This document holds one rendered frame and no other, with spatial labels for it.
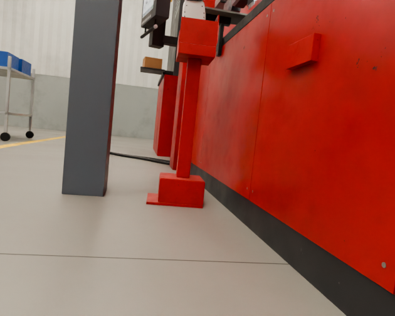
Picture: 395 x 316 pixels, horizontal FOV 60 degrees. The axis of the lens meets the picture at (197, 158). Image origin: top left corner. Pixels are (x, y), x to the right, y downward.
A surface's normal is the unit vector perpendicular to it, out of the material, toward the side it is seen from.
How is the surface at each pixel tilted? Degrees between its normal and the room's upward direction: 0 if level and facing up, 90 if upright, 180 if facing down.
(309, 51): 90
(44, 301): 0
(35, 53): 90
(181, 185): 90
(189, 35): 90
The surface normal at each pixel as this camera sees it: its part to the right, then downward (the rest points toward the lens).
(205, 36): 0.11, 0.09
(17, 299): 0.11, -0.99
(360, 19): -0.98, -0.08
